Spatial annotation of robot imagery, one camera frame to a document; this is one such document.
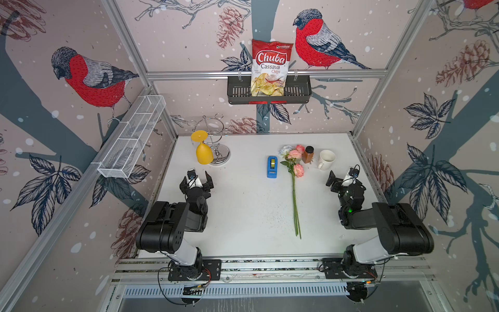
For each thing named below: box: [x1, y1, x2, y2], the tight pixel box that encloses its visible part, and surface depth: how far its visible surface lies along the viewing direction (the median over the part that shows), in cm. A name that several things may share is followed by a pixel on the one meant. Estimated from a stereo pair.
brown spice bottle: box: [302, 145, 315, 164], surface depth 104 cm
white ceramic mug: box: [318, 149, 337, 171], surface depth 102 cm
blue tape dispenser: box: [267, 155, 279, 179], surface depth 103 cm
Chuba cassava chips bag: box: [250, 39, 294, 97], surface depth 86 cm
